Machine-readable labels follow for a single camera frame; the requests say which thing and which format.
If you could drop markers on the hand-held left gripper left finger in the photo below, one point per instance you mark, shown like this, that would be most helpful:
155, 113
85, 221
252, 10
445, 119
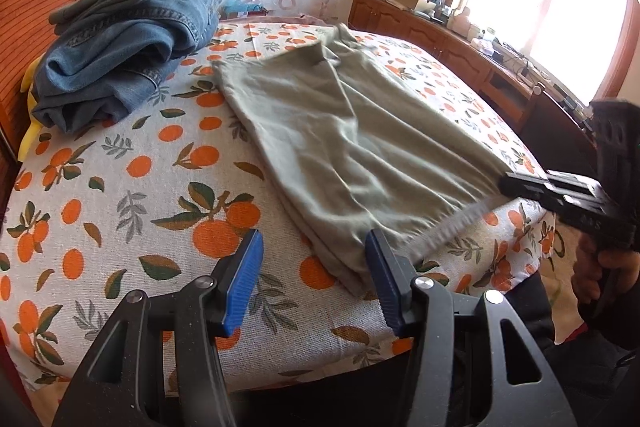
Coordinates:
245, 287

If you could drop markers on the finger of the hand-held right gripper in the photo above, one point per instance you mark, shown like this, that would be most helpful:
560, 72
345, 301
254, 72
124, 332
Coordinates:
575, 204
530, 183

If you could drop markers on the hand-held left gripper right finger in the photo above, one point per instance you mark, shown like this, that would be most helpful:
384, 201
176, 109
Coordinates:
385, 287

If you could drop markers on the grey-green pants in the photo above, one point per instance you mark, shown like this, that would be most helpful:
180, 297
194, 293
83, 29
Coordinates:
360, 142

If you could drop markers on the person's right hand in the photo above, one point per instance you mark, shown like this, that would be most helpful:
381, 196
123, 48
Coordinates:
620, 269

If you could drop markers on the person's dark clothing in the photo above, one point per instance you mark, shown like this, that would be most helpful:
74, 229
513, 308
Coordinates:
530, 307

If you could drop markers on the orange fruit print bedsheet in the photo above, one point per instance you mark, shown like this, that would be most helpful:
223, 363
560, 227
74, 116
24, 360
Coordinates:
125, 207

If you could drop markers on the long wooden cabinet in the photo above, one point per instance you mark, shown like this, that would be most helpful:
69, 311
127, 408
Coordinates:
450, 42

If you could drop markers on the blue denim jeans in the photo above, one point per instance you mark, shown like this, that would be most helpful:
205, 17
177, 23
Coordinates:
125, 67

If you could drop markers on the yellow plush toy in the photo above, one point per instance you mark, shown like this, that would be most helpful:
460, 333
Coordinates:
30, 132

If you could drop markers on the blue plastic bag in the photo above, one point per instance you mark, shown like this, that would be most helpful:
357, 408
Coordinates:
240, 7

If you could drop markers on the wooden headboard panel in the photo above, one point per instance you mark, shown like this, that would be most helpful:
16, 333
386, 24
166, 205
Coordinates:
30, 7

